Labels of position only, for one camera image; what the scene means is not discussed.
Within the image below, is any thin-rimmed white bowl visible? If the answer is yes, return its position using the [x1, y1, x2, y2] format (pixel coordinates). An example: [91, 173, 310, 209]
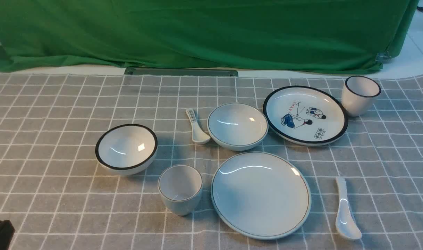
[207, 103, 269, 151]

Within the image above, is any thin-rimmed white cup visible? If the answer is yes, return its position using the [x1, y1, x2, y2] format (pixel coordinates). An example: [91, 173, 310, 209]
[158, 165, 203, 216]

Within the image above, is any plain white ceramic spoon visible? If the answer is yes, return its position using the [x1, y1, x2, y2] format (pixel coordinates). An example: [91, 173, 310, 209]
[335, 177, 362, 240]

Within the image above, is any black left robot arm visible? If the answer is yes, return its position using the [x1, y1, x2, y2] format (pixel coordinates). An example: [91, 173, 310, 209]
[0, 220, 16, 250]

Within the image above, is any small white patterned spoon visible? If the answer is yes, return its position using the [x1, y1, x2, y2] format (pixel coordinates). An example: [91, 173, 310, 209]
[186, 109, 211, 144]

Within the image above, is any large white plate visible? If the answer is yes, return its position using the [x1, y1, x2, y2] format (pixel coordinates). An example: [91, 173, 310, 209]
[210, 152, 312, 240]

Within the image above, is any black-rimmed white bowl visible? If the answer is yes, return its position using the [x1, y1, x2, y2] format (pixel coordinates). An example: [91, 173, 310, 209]
[94, 124, 158, 176]

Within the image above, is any illustrated black-rimmed plate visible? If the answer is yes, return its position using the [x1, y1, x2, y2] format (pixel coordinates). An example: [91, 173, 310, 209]
[262, 86, 349, 146]

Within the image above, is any green backdrop cloth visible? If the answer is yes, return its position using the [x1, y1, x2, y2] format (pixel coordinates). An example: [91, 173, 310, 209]
[0, 0, 418, 74]

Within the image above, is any black-rimmed white cup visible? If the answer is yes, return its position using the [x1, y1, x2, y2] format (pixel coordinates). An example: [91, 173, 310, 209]
[341, 75, 381, 117]

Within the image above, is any metal clamp on backdrop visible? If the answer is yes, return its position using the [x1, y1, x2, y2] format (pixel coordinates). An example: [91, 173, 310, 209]
[375, 51, 392, 64]

